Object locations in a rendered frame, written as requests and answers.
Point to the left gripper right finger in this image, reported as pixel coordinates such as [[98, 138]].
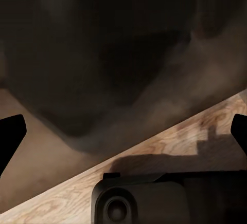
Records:
[[239, 130]]

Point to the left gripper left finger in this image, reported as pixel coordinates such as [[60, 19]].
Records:
[[12, 131]]

